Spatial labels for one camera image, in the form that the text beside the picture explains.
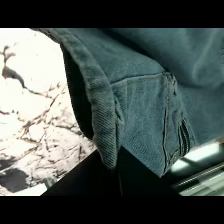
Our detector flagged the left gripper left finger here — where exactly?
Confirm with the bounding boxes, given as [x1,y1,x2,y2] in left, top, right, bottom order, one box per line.
[41,149,122,197]

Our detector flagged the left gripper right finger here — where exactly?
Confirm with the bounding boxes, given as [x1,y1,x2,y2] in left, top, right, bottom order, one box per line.
[117,145,182,197]

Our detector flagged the blue jeans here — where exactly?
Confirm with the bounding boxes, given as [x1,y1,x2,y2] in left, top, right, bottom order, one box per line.
[31,27,224,179]

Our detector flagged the silver frame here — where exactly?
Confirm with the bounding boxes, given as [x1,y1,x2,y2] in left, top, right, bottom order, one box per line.
[173,161,224,197]

